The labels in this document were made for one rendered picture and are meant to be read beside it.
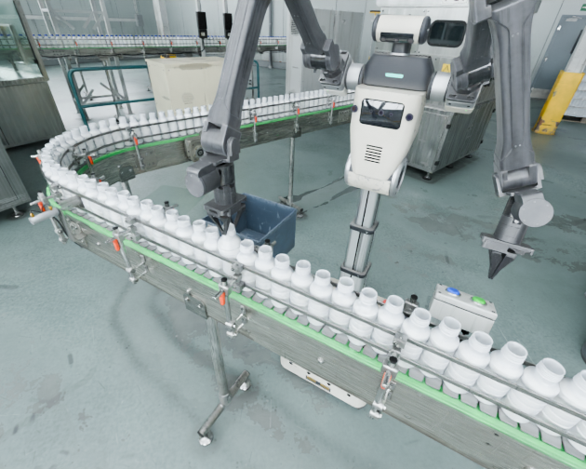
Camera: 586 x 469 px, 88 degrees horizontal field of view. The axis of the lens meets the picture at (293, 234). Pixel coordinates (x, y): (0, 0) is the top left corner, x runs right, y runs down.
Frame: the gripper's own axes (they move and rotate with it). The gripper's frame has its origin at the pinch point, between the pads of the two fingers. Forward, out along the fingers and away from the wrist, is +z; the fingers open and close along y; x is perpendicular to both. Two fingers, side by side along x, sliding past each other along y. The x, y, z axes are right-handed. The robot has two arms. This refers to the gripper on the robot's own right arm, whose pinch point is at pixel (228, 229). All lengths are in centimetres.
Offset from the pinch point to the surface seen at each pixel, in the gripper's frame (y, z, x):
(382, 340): 2.3, 13.2, 47.5
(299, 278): 1.3, 5.8, 24.0
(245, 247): 1.7, 2.8, 6.9
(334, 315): 2.1, 12.6, 34.8
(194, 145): -91, 22, -106
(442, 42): -370, -38, -4
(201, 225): 0.1, 2.5, -10.5
